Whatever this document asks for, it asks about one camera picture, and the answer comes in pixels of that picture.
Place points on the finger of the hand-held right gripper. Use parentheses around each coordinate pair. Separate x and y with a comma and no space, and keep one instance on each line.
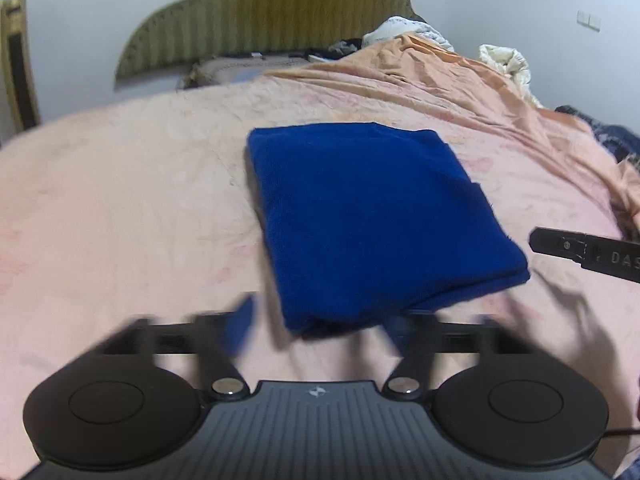
(557,243)

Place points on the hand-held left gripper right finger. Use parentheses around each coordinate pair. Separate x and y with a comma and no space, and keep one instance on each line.
(400,332)

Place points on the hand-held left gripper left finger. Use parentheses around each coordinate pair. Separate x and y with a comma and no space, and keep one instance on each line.
(239,327)

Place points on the blue knit sweater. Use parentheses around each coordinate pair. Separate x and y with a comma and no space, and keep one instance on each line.
(370,210)

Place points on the dark patterned cloth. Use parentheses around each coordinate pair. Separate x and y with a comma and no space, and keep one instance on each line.
(607,132)

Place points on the orange quilt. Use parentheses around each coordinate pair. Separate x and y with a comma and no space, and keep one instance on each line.
(500,110)

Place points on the pink bed blanket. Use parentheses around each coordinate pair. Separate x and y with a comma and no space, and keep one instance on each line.
(125,200)

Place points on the cream crumpled cloth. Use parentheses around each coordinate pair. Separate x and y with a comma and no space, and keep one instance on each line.
(515,67)

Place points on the beige patterned pillow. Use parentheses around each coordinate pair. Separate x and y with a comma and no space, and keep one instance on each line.
(225,72)

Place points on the green striped headboard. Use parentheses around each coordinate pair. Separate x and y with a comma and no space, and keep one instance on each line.
(275,10)

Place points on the white wall switch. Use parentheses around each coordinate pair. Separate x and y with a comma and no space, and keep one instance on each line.
(589,20)

